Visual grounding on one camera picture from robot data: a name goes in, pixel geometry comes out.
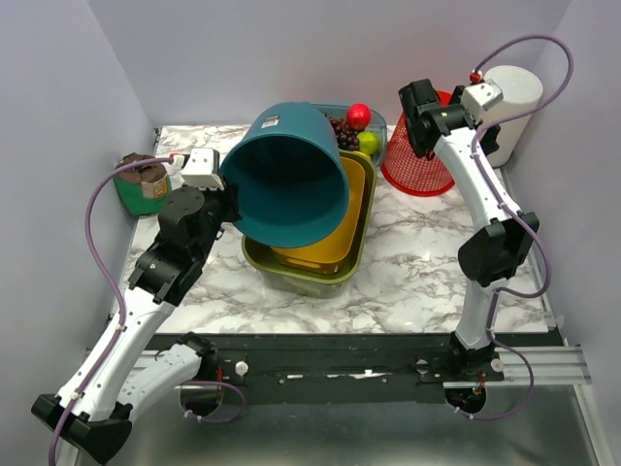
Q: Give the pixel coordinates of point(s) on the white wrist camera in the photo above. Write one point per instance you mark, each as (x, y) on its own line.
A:
(199, 168)
(480, 96)

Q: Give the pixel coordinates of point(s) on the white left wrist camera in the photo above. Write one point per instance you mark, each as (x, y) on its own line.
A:
(199, 168)

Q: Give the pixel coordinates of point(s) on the yellow plastic bin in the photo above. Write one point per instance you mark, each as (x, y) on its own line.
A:
(328, 255)

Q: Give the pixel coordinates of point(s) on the dark purple grape bunch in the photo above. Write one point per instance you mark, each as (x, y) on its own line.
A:
(347, 138)

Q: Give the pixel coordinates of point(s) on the teal plastic bucket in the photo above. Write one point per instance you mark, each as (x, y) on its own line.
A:
(292, 187)

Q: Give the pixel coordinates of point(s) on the red mesh basket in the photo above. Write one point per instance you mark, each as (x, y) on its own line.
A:
(412, 175)

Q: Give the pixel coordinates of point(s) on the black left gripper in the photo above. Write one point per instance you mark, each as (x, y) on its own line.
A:
(229, 195)

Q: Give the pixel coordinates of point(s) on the olive green plastic tub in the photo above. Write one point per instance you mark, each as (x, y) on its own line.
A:
(287, 278)

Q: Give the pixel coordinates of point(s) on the clear teal fruit basket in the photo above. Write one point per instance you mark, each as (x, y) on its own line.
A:
(377, 125)

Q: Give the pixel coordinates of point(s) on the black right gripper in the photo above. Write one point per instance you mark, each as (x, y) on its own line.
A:
(456, 99)

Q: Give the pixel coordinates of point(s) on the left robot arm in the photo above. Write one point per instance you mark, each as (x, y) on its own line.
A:
(95, 410)

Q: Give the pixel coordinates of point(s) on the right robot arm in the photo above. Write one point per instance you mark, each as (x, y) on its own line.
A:
(502, 232)

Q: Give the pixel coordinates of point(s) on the red apple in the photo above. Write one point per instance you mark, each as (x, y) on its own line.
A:
(358, 116)

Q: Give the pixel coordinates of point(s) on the green pot with brown top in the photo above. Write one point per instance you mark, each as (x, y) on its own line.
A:
(143, 190)

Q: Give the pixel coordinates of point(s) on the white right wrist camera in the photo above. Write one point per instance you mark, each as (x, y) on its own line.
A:
(480, 96)

